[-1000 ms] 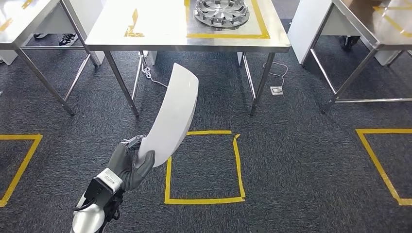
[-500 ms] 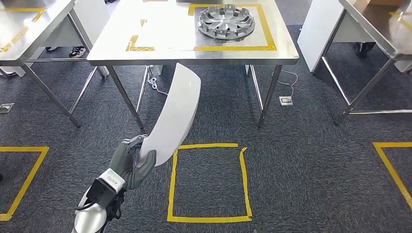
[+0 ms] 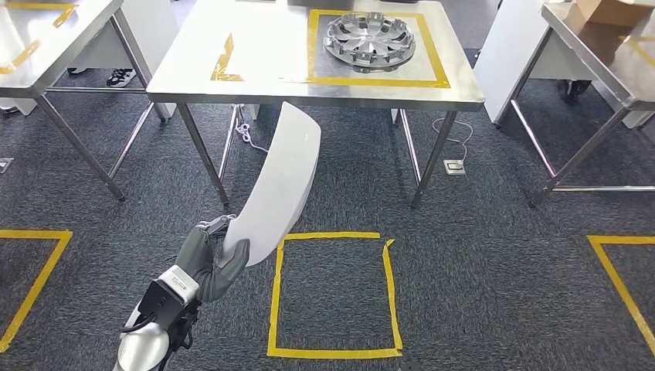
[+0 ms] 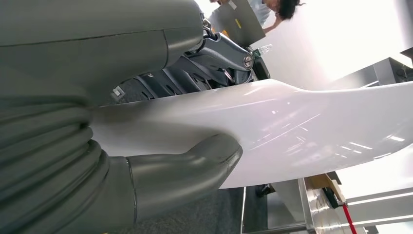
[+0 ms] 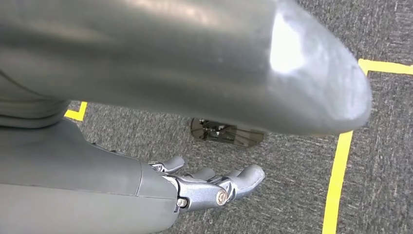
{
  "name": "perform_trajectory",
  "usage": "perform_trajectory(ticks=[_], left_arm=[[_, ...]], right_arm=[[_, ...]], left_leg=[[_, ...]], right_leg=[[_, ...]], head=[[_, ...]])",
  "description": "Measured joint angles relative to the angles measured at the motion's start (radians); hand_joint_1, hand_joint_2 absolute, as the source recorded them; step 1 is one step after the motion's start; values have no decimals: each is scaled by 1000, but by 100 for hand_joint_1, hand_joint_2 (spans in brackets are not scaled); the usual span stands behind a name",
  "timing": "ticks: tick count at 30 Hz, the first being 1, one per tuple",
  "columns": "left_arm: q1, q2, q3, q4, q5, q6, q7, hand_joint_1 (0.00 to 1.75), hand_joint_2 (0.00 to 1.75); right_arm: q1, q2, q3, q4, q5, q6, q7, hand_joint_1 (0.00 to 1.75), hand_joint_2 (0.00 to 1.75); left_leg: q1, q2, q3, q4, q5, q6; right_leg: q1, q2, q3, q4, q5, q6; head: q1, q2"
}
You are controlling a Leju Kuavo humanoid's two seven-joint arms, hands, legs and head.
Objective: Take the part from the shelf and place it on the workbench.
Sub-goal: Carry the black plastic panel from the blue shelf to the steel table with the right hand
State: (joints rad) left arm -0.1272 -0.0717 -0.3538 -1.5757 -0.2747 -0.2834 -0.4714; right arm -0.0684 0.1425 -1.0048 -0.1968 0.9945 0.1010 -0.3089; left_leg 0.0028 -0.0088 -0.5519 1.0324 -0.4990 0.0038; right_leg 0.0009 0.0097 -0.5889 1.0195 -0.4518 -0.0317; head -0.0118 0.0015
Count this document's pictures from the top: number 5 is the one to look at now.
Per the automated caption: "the yellow tape square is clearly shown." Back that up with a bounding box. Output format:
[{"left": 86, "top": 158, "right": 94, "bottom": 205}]
[
  {"left": 64, "top": 101, "right": 88, "bottom": 122},
  {"left": 322, "top": 58, "right": 413, "bottom": 234}
]

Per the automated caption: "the black robot foot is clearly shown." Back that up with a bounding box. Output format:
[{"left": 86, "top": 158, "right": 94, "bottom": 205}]
[{"left": 190, "top": 117, "right": 265, "bottom": 148}]

